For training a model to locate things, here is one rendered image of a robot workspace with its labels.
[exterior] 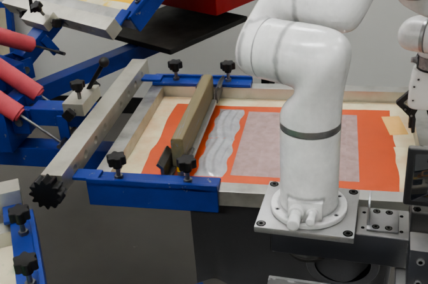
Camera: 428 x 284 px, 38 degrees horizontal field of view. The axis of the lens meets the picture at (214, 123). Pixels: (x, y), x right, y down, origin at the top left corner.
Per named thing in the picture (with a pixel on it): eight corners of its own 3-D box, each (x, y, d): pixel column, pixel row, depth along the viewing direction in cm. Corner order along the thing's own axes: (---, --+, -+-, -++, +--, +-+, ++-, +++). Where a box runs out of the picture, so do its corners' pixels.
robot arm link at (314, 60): (328, 147, 91) (332, 42, 83) (252, 125, 98) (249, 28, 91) (357, 120, 98) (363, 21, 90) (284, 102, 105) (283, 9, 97)
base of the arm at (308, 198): (342, 246, 95) (346, 158, 88) (260, 235, 98) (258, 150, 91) (349, 190, 108) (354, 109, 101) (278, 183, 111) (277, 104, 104)
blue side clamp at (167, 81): (253, 96, 190) (252, 75, 187) (251, 103, 186) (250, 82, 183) (158, 93, 196) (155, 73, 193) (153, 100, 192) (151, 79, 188)
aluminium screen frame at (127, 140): (419, 99, 180) (420, 86, 178) (448, 220, 129) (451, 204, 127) (155, 92, 194) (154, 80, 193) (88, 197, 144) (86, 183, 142)
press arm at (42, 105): (100, 118, 171) (97, 101, 169) (92, 128, 166) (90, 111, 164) (41, 115, 175) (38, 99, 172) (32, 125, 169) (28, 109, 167)
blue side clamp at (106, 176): (222, 200, 142) (220, 174, 139) (218, 213, 138) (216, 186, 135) (97, 192, 148) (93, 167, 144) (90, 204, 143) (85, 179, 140)
